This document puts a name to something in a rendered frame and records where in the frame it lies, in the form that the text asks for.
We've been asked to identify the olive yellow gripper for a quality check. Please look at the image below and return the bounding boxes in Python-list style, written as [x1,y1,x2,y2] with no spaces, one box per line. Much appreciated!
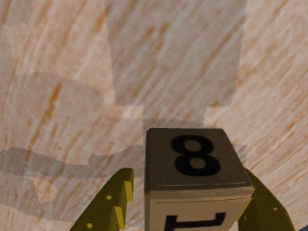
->
[69,167,295,231]

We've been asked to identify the tan cube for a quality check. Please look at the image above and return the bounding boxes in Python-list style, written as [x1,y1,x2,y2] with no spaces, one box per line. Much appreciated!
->
[144,128,255,231]

